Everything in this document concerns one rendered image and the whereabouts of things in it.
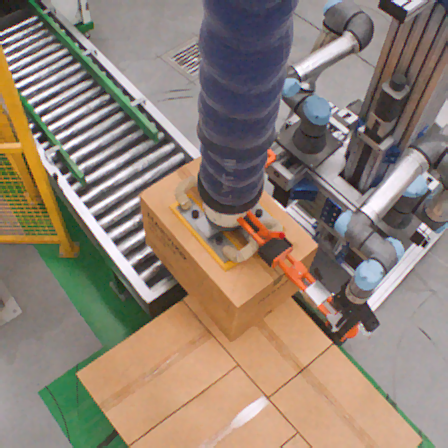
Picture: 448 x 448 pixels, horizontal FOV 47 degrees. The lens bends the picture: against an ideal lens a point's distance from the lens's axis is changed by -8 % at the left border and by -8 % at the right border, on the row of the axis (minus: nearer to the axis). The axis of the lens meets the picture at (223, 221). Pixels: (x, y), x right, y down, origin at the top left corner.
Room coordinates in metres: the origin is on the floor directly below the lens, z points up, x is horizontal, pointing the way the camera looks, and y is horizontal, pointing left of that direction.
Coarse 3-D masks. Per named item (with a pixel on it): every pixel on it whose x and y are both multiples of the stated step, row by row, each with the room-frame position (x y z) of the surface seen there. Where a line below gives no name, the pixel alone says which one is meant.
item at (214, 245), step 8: (192, 200) 1.12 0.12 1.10; (176, 208) 1.08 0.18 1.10; (192, 208) 1.08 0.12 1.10; (200, 208) 1.09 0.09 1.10; (184, 216) 1.04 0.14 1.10; (192, 216) 1.04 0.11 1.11; (200, 216) 1.05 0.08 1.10; (184, 224) 1.02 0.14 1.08; (192, 224) 1.01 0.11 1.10; (192, 232) 0.98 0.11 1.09; (200, 232) 0.98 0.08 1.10; (224, 232) 1.00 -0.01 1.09; (200, 240) 0.95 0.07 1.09; (208, 240) 0.95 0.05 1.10; (216, 240) 0.94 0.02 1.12; (224, 240) 0.96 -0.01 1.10; (232, 240) 0.97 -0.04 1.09; (208, 248) 0.92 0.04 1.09; (216, 248) 0.92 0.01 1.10; (240, 248) 0.94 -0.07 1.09; (216, 256) 0.89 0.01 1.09; (224, 256) 0.90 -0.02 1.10; (224, 264) 0.87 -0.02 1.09; (232, 264) 0.87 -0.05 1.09
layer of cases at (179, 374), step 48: (144, 336) 0.74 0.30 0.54; (192, 336) 0.76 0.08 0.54; (240, 336) 0.79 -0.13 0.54; (288, 336) 0.80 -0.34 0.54; (96, 384) 0.49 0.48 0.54; (144, 384) 0.52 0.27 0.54; (192, 384) 0.54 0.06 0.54; (240, 384) 0.56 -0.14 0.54; (288, 384) 0.58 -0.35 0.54; (336, 384) 0.59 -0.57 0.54; (144, 432) 0.30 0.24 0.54; (192, 432) 0.33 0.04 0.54; (240, 432) 0.35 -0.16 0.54; (288, 432) 0.36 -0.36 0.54; (336, 432) 0.37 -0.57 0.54; (384, 432) 0.38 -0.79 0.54
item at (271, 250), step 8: (264, 240) 0.90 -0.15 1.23; (272, 240) 0.91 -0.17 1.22; (280, 240) 0.91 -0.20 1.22; (288, 240) 0.91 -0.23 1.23; (264, 248) 0.88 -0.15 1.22; (272, 248) 0.88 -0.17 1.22; (280, 248) 0.88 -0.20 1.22; (288, 248) 0.88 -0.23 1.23; (264, 256) 0.86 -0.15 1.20; (272, 256) 0.85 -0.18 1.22; (280, 256) 0.85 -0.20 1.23; (272, 264) 0.83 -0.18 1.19
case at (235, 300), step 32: (192, 160) 1.32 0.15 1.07; (160, 192) 1.16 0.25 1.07; (192, 192) 1.17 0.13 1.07; (160, 224) 1.04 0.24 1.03; (288, 224) 1.07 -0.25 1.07; (160, 256) 1.06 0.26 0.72; (192, 256) 0.90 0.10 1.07; (256, 256) 0.92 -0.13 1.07; (192, 288) 0.89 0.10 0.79; (224, 288) 0.78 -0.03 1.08; (256, 288) 0.79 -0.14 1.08; (288, 288) 0.91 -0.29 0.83; (224, 320) 0.75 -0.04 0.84; (256, 320) 0.80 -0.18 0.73
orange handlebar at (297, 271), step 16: (272, 160) 1.26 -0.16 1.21; (240, 224) 0.97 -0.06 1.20; (256, 224) 0.97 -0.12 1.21; (256, 240) 0.91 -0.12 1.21; (288, 256) 0.86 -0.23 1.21; (288, 272) 0.80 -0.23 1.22; (304, 272) 0.80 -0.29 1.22; (304, 288) 0.74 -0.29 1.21; (320, 304) 0.69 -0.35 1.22; (352, 336) 0.59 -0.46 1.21
